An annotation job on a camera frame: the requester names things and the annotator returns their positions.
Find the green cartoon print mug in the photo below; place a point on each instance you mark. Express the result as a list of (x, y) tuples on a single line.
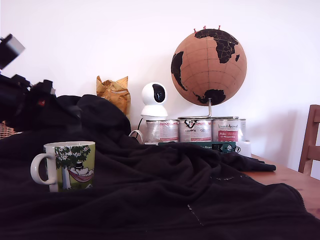
[(73, 160)]

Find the crumpled yellow paper bag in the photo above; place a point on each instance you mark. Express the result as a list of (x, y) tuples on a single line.
[(116, 95)]

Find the silver tin, red text label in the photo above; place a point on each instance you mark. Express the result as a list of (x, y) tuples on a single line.
[(161, 131)]

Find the black fleece blanket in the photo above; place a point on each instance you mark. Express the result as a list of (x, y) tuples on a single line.
[(150, 187)]

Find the silver tin, black logo label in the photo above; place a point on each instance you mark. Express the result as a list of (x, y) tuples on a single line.
[(195, 131)]

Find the dark green flat box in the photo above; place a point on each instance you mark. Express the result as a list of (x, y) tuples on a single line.
[(199, 145)]

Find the cork globe on metal stand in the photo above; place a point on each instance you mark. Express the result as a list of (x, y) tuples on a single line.
[(206, 67)]

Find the silver tin, red square label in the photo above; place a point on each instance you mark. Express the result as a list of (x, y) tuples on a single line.
[(228, 130)]

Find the white plastic container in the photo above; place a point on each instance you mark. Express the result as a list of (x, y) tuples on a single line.
[(244, 149)]

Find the brown wooden chair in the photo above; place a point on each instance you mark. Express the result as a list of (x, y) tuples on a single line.
[(313, 150)]

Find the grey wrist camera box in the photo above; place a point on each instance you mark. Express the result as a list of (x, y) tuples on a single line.
[(11, 51)]

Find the white dome security camera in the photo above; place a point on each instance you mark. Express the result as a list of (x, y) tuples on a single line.
[(149, 109)]

